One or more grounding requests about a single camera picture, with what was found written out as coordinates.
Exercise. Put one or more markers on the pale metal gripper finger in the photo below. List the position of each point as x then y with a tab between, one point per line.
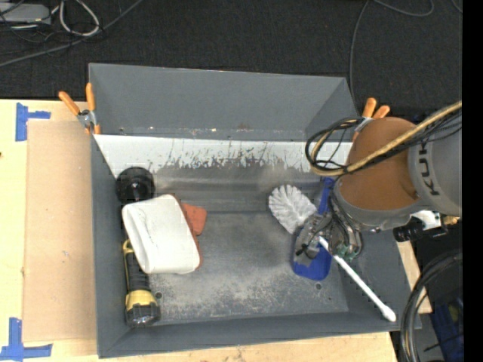
311	226
314	248

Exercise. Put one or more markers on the blue plastic scoop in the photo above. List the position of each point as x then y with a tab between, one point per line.
315	268

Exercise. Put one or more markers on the white toilet brush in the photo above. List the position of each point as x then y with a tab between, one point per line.
292	206

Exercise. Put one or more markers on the grey metal bin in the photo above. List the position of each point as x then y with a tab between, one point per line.
241	247

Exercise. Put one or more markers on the red-brown flat block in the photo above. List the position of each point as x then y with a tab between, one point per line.
196	217

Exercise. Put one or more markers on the white plastic tub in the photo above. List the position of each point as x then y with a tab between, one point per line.
162	236

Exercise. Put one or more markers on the yellow and black flashlight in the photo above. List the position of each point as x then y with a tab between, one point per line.
139	300

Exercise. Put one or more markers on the brown cardboard board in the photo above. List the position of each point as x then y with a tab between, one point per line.
56	221

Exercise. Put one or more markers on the black cylinder on white bracket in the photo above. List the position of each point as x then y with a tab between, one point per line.
415	229

